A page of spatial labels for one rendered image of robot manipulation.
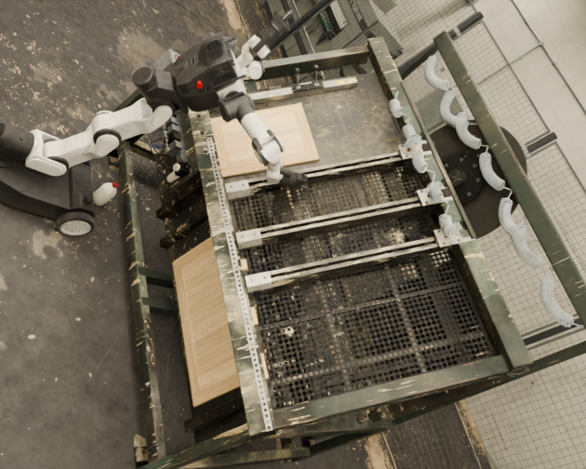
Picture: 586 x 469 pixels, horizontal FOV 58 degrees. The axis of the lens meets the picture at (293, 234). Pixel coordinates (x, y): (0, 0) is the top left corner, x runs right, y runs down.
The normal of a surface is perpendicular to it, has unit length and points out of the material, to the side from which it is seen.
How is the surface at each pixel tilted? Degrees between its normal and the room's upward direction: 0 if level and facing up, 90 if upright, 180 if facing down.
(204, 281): 90
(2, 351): 0
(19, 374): 0
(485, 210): 90
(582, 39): 90
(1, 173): 0
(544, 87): 90
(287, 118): 51
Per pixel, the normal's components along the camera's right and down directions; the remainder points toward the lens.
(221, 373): -0.60, -0.26
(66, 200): 0.77, -0.46
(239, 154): 0.02, -0.48
